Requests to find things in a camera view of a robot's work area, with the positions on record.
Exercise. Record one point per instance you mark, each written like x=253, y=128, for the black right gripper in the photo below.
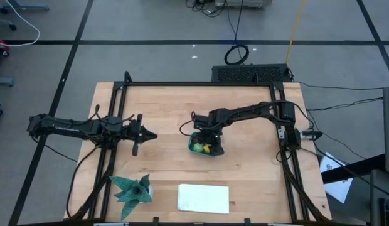
x=207, y=124

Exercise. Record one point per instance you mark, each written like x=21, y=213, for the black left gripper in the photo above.
x=131, y=132

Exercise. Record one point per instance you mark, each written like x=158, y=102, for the yellow toy lemon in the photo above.
x=207, y=148

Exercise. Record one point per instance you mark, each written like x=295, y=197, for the green toy cabbage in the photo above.
x=198, y=147

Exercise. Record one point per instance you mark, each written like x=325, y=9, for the teal plastic bin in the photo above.
x=191, y=147

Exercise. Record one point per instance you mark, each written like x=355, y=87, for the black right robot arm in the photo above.
x=254, y=111

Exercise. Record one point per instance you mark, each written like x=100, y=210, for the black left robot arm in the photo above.
x=72, y=127

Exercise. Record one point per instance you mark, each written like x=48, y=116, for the white folded towel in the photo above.
x=203, y=198

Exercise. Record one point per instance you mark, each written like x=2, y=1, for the white plant pot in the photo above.
x=150, y=193

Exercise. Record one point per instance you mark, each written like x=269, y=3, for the green snake plant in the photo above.
x=131, y=191

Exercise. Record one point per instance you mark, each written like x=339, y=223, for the black table edge clip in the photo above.
x=155, y=221
x=247, y=221

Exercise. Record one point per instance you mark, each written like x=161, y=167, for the black power adapter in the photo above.
x=312, y=135

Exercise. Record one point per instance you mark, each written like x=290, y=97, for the white paper sheet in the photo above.
x=335, y=188

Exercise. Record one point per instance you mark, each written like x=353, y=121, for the black diagonal beam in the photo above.
x=354, y=168

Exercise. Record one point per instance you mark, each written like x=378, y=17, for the red wheeled item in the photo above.
x=0, y=47

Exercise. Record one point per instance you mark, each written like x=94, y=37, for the grey chair base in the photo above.
x=25, y=6

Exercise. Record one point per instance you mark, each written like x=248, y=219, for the black aluminium table frame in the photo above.
x=194, y=84

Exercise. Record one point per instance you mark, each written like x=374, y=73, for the silver arm base bracket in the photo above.
x=280, y=133

